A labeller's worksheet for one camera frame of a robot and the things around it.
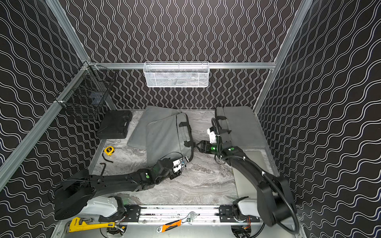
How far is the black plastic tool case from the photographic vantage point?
102 centimetres

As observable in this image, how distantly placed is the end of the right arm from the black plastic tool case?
1.87ft

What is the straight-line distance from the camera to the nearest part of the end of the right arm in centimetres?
64
